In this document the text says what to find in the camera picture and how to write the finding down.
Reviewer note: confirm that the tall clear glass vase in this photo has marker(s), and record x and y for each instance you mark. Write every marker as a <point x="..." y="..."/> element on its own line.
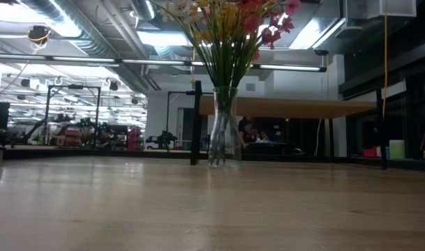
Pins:
<point x="224" y="139"/>

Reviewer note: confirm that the yellow artificial flower bunch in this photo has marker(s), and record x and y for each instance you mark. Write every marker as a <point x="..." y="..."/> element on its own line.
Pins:
<point x="229" y="17"/>

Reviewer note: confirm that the white artificial flower bunch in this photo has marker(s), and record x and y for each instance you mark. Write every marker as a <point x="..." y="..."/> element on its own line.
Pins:
<point x="179" y="8"/>

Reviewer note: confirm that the person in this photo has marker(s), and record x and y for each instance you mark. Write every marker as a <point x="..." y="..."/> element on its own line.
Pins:
<point x="264" y="136"/>
<point x="246" y="130"/>

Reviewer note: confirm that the long tube light fixture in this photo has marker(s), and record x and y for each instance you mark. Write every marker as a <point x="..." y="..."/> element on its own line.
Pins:
<point x="76" y="59"/>

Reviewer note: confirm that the small red box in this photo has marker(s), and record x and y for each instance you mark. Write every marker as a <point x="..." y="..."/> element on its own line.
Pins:
<point x="370" y="152"/>

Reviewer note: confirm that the green plastic container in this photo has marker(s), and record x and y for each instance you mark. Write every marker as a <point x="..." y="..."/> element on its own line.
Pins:
<point x="397" y="150"/>

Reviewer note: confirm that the wooden shelf with black frame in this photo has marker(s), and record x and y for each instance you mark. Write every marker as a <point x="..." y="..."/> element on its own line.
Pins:
<point x="285" y="106"/>

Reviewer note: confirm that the black background rig frame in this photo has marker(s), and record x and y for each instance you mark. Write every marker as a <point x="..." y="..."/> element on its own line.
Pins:
<point x="97" y="104"/>

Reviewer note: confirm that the small silver ventilation duct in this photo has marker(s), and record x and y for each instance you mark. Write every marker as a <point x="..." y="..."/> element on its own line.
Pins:
<point x="144" y="8"/>

